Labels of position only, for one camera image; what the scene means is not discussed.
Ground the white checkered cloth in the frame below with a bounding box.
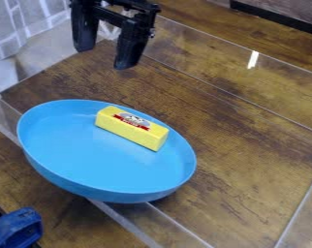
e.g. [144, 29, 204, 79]
[0, 0, 72, 61]

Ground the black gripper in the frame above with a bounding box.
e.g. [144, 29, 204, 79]
[69, 0, 160, 70]

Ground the yellow butter block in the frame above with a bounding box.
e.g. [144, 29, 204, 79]
[96, 106, 170, 151]

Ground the blue oval tray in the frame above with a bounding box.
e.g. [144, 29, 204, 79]
[17, 99, 196, 203]

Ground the dark baseboard strip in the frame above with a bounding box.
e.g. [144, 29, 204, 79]
[229, 0, 312, 34]

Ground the clear acrylic barrier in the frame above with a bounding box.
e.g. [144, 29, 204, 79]
[0, 19, 312, 248]

